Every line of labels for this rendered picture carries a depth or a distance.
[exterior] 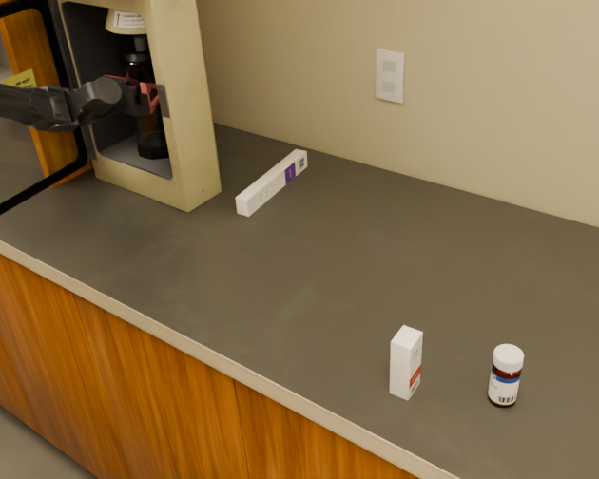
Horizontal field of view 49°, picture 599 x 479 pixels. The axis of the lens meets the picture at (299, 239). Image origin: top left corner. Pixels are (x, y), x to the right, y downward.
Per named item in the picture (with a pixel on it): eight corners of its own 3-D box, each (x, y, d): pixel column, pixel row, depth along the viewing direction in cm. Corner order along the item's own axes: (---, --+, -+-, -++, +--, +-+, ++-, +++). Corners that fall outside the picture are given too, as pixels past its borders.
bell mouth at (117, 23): (150, 7, 151) (145, -18, 148) (206, 16, 141) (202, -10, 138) (87, 28, 139) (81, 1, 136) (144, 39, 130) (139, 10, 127)
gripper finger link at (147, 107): (147, 69, 147) (115, 82, 141) (170, 74, 144) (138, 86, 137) (152, 99, 151) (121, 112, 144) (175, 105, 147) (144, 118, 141)
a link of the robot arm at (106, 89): (34, 92, 132) (46, 132, 131) (56, 67, 124) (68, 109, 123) (89, 91, 140) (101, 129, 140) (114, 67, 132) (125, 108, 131)
